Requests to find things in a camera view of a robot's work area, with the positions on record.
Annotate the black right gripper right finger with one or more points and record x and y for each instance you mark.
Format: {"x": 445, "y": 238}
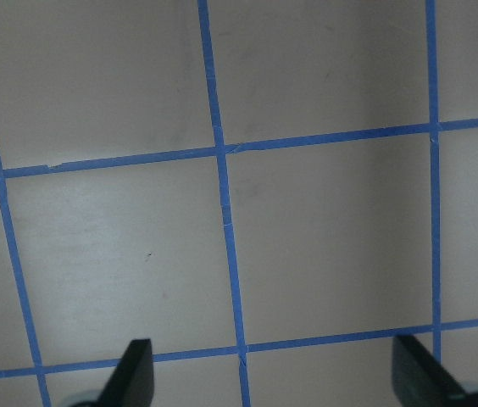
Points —
{"x": 418, "y": 379}

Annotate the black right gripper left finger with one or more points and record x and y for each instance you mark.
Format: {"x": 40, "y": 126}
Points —
{"x": 132, "y": 382}

